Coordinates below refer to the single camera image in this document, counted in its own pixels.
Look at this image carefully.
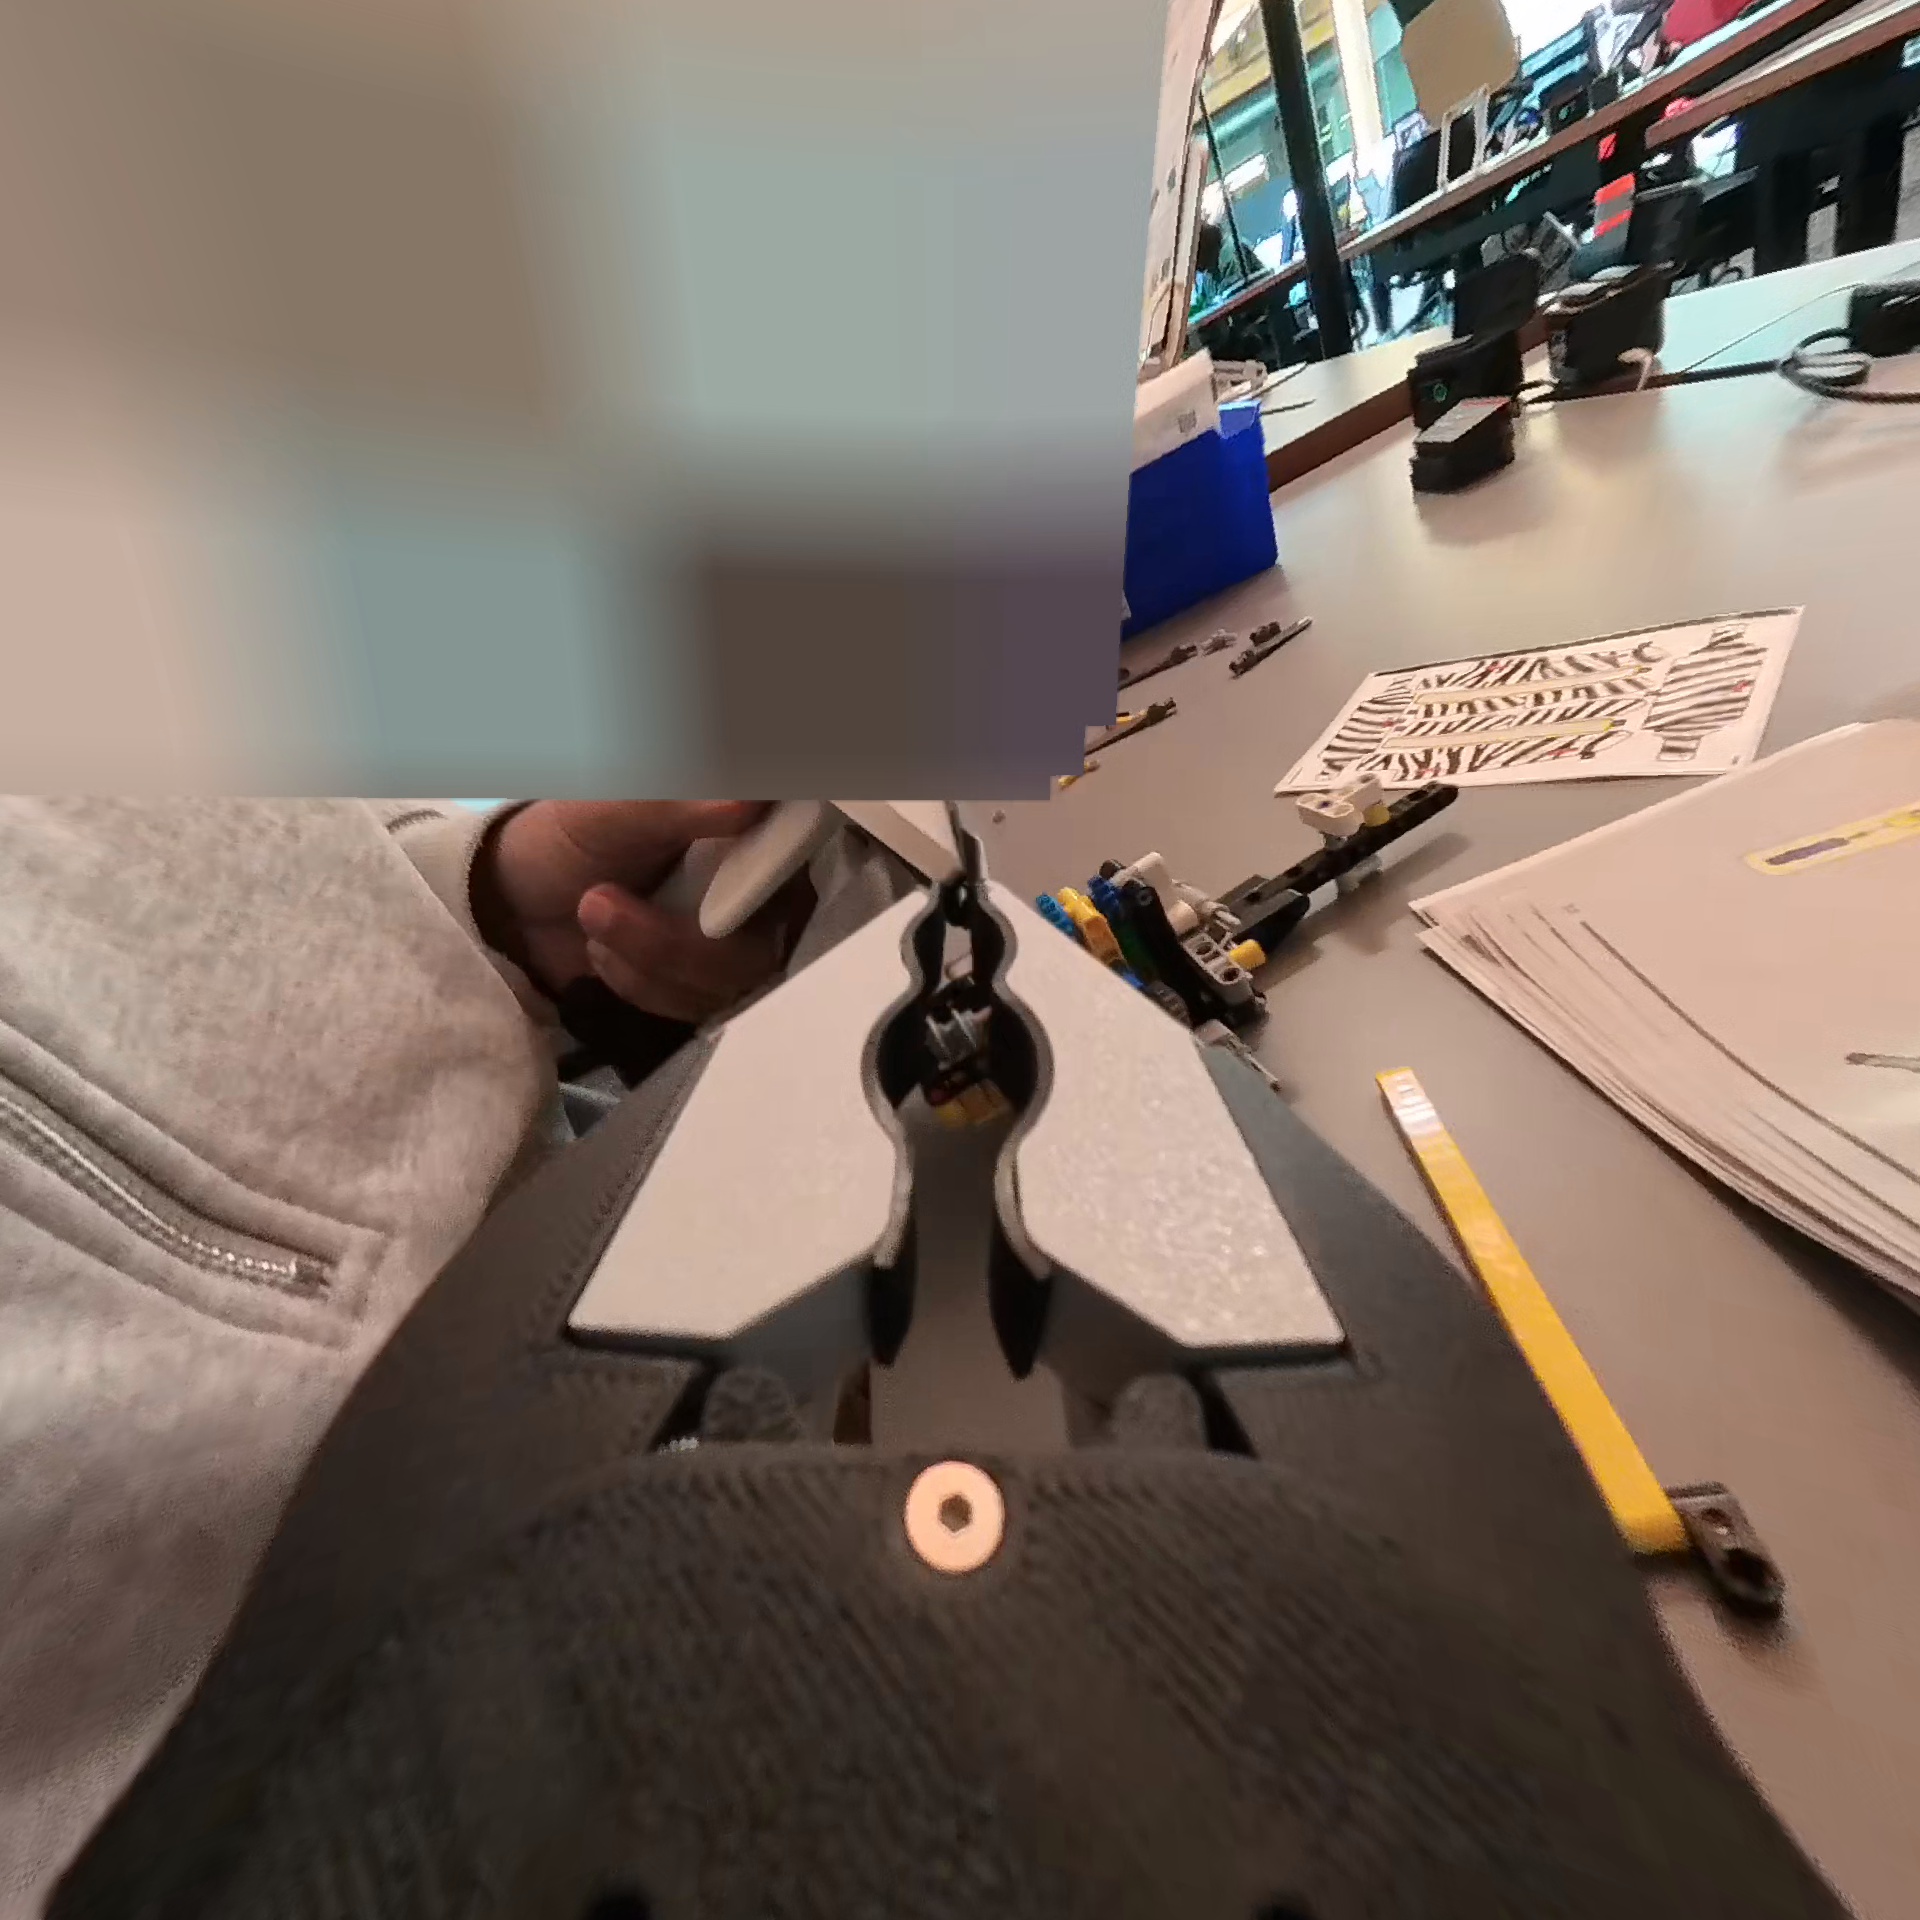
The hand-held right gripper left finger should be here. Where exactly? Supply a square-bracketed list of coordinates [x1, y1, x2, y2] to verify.
[568, 881, 962, 1373]

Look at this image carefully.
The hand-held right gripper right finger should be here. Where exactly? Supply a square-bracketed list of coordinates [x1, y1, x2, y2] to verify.
[961, 881, 1349, 1377]

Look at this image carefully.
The person's left forearm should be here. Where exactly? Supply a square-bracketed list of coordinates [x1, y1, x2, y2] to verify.
[360, 800, 520, 991]

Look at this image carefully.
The multicoloured lego gear assembly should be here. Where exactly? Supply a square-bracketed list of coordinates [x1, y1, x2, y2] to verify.
[1037, 848, 1315, 1038]

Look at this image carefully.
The flat yellow lego beam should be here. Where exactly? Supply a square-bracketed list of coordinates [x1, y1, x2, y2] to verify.
[1371, 1064, 1689, 1555]

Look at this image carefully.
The black lego beam white connector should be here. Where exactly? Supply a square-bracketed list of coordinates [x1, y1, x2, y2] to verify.
[1231, 776, 1461, 917]

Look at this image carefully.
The lego instruction booklet stack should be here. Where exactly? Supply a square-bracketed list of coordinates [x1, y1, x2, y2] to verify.
[1410, 719, 1920, 1297]

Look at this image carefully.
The person's left hand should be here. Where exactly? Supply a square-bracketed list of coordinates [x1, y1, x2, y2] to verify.
[478, 800, 818, 1038]

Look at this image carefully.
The grey zip hoodie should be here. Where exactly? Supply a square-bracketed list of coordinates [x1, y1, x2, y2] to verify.
[0, 794, 601, 1920]

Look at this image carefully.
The blue plastic box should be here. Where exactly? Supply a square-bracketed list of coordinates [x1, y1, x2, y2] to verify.
[1118, 359, 1280, 639]

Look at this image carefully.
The zebra striped sticker sheet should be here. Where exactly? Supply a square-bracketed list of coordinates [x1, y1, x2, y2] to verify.
[1277, 608, 1807, 797]

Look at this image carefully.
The black cable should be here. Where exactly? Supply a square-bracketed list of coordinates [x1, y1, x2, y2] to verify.
[1650, 335, 1893, 405]

